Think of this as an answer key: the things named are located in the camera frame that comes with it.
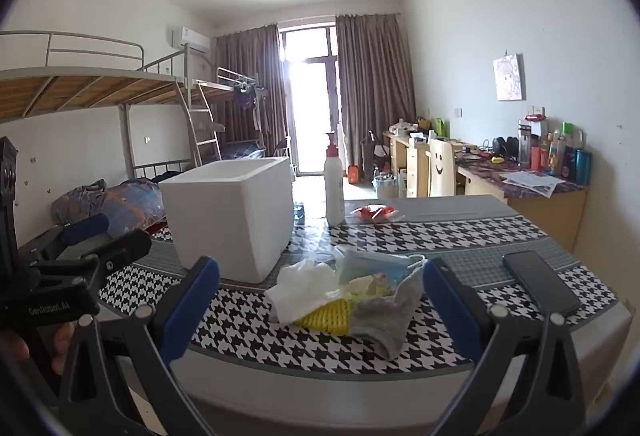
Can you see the blue plaid quilt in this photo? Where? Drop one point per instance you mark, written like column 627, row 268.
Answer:
column 130, row 206

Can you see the black folding cart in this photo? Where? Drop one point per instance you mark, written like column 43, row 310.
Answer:
column 372, row 151

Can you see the wooden smiley chair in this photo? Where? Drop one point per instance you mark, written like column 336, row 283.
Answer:
column 441, row 168

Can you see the white face mask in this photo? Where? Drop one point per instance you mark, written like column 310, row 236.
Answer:
column 370, row 263

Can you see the cluttered wooden desk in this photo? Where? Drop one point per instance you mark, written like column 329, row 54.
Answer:
column 400, row 156

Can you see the dark hanging clothes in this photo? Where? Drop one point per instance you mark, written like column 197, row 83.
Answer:
column 246, row 98

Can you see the metal bunk ladder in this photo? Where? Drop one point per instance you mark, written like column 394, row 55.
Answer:
column 202, row 126

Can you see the white lotion pump bottle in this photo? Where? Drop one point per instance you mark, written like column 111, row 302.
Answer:
column 334, row 186

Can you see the grey crumpled garment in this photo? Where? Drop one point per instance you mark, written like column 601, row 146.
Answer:
column 92, row 193

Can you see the houndstooth table cloth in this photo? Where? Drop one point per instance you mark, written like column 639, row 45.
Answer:
column 450, row 236

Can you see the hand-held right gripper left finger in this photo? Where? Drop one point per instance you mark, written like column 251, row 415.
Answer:
column 192, row 303

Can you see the small trash bin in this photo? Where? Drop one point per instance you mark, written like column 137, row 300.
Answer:
column 385, row 187

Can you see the person's left hand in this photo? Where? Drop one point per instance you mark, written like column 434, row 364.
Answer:
column 64, row 346

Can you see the black headphones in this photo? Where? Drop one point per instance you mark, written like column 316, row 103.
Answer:
column 506, row 147

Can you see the white air conditioner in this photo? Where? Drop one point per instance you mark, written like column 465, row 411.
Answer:
column 192, row 38

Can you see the yellow foam fruit net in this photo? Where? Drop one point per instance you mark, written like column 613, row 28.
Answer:
column 325, row 317

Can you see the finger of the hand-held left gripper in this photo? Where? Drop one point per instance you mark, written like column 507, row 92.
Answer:
column 125, row 248
column 87, row 226

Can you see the printed paper sheets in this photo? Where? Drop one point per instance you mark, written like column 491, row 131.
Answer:
column 532, row 181

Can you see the white cloth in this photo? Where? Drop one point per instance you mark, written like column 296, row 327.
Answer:
column 300, row 286

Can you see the green printed plastic bag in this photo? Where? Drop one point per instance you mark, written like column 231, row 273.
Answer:
column 372, row 288

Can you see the grey-brown curtain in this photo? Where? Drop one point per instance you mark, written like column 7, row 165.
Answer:
column 375, row 81
column 250, row 61

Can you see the grey sock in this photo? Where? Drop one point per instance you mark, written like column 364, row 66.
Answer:
column 385, row 321

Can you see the orange plastic container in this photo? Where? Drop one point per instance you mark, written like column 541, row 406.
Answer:
column 354, row 174

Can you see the glass balcony door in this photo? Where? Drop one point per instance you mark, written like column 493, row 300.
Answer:
column 310, row 91

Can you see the white foam box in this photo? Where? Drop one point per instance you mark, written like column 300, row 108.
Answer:
column 225, row 216

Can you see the row of toiletry bottles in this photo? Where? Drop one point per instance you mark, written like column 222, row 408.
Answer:
column 555, row 153

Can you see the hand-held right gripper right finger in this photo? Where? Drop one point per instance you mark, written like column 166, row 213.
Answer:
column 445, row 303

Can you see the green paper bag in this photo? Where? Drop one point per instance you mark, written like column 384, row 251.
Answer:
column 439, row 126

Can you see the metal bunk bed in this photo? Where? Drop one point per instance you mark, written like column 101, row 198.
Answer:
column 235, row 151
column 75, row 86

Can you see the cartoon wall poster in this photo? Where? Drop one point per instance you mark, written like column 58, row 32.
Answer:
column 509, row 77

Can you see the red snack packet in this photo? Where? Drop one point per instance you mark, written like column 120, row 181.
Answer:
column 372, row 213

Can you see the wooden desk with patterned top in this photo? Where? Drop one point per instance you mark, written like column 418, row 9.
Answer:
column 545, row 211

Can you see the black smartphone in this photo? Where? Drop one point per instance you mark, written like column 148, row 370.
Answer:
column 542, row 283

